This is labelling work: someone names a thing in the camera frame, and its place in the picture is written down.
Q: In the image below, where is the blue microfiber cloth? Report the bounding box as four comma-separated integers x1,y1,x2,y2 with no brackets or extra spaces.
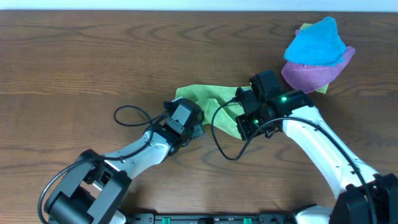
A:
284,17,347,67

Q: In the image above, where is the purple microfiber cloth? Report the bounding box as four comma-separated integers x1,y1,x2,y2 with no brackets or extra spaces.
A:
281,46,355,93

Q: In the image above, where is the yellow-green cloth at bottom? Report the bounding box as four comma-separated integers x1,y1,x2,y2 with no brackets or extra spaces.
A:
300,23,328,94

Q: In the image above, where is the green microfiber cloth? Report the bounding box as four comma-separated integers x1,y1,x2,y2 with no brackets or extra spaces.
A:
175,85,244,139

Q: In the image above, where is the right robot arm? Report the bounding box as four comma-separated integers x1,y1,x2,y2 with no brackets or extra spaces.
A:
235,70,397,223

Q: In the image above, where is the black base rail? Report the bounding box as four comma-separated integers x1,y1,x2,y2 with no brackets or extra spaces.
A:
126,213,297,224

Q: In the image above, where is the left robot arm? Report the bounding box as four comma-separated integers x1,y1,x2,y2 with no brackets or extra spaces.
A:
37,97,205,224

